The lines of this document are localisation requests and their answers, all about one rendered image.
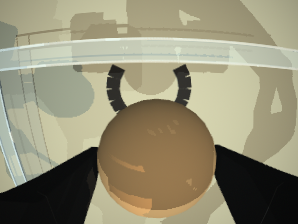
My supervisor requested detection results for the brown ball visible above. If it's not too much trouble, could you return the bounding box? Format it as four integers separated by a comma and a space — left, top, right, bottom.
97, 99, 216, 218

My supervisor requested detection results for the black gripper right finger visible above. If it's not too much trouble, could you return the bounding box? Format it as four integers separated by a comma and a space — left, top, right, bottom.
214, 145, 298, 224

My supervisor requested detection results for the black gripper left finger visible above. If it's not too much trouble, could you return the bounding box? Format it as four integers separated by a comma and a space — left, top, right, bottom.
0, 147, 98, 224

